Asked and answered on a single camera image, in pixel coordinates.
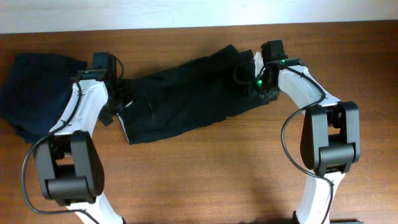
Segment left black cable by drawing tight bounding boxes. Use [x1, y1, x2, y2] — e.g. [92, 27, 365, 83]
[21, 57, 125, 224]

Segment black cable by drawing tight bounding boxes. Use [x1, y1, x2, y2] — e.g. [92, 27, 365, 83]
[233, 60, 335, 224]
[21, 57, 125, 224]

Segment black shorts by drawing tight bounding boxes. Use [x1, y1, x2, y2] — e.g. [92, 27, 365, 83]
[119, 45, 262, 144]

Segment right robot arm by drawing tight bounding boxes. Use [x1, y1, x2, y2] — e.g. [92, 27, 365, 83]
[233, 40, 361, 224]

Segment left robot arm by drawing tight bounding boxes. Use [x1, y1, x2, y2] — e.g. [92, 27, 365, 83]
[27, 52, 136, 223]

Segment folded navy blue garment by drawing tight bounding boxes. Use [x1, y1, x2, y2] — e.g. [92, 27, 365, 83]
[1, 53, 88, 143]

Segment right black cable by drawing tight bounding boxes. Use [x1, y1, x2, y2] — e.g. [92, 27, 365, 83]
[233, 60, 335, 224]

